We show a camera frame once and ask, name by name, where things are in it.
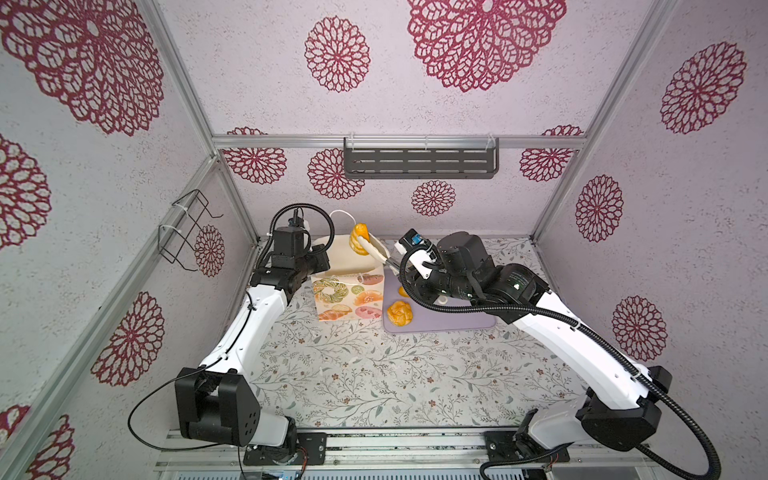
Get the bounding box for printed white paper bag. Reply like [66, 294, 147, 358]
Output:
[311, 209, 385, 322]

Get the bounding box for knotted golden bun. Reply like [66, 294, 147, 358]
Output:
[386, 300, 414, 327]

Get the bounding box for cream bread tongs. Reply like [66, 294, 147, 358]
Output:
[366, 234, 400, 275]

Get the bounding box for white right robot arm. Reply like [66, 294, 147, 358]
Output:
[399, 262, 672, 462]

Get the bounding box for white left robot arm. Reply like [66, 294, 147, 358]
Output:
[174, 246, 330, 463]

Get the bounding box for lilac plastic tray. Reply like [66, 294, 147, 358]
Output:
[382, 269, 498, 335]

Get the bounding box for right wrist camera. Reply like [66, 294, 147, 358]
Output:
[394, 227, 496, 283]

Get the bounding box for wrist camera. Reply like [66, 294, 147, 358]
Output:
[394, 227, 496, 283]
[271, 224, 309, 270]

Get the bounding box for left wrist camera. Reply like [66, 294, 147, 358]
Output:
[271, 224, 309, 270]

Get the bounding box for black wire wall rack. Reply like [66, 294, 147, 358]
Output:
[156, 189, 225, 277]

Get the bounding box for grey wall shelf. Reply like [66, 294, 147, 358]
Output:
[342, 137, 499, 180]

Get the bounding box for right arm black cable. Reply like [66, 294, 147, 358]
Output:
[397, 247, 722, 480]

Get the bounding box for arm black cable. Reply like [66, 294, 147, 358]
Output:
[127, 293, 241, 478]
[397, 247, 722, 480]

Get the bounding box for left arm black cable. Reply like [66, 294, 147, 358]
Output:
[127, 293, 241, 478]

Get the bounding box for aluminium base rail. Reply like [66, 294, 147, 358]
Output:
[149, 427, 666, 479]

